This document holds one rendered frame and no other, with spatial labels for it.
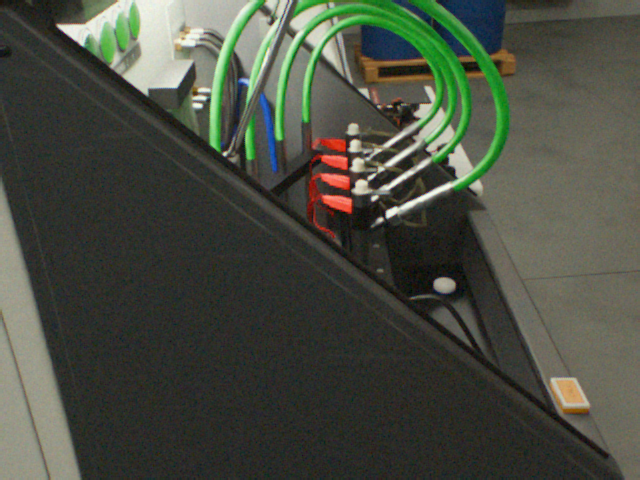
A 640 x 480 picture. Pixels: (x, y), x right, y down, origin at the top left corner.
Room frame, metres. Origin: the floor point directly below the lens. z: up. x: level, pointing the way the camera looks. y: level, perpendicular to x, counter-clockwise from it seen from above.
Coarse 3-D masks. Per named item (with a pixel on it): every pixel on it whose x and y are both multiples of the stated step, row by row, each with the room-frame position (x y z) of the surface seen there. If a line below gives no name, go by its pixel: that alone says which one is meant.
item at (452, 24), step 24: (264, 0) 0.83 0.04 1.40; (408, 0) 0.76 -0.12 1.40; (432, 0) 0.76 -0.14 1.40; (240, 24) 0.84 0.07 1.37; (456, 24) 0.74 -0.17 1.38; (480, 48) 0.73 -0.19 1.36; (216, 72) 0.86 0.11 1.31; (216, 96) 0.86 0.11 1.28; (504, 96) 0.72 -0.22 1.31; (216, 120) 0.86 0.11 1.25; (504, 120) 0.72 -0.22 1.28; (216, 144) 0.87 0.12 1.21; (504, 144) 0.72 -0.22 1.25; (480, 168) 0.72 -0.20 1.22
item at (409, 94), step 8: (368, 88) 1.90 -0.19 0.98; (376, 88) 1.89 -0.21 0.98; (384, 88) 1.89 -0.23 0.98; (392, 88) 1.89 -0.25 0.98; (400, 88) 1.88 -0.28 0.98; (408, 88) 1.88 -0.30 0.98; (416, 88) 1.88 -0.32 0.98; (424, 88) 1.87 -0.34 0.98; (376, 96) 1.82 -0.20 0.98; (384, 96) 1.81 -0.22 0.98; (392, 96) 1.81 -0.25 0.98; (400, 96) 1.81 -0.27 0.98; (408, 96) 1.80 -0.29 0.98; (416, 96) 1.80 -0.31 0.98; (424, 96) 1.80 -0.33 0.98; (376, 104) 1.75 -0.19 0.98
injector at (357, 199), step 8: (352, 192) 0.86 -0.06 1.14; (368, 192) 0.86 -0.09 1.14; (352, 200) 0.86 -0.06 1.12; (360, 200) 0.85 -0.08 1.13; (368, 200) 0.86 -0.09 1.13; (352, 208) 0.86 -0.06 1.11; (360, 208) 0.85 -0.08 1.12; (368, 208) 0.86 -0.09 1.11; (352, 216) 0.86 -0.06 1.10; (360, 216) 0.85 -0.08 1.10; (368, 216) 0.86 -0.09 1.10; (352, 224) 0.86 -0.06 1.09; (360, 224) 0.85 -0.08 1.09; (368, 224) 0.86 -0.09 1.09; (376, 224) 0.86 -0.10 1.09; (384, 224) 0.86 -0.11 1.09; (352, 232) 0.86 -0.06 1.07; (360, 232) 0.85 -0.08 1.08; (368, 232) 0.86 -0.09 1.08; (360, 240) 0.86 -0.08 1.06; (360, 248) 0.86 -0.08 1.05; (368, 248) 0.87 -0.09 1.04; (360, 256) 0.86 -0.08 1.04
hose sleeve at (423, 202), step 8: (448, 184) 0.74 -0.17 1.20; (432, 192) 0.75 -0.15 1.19; (440, 192) 0.74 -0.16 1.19; (448, 192) 0.73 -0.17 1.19; (456, 192) 0.74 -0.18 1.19; (416, 200) 0.75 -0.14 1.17; (424, 200) 0.75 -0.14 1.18; (432, 200) 0.74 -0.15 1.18; (440, 200) 0.74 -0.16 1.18; (400, 208) 0.76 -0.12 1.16; (408, 208) 0.76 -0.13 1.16; (416, 208) 0.75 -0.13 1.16; (424, 208) 0.75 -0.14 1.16; (400, 216) 0.76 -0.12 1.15; (408, 216) 0.76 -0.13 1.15
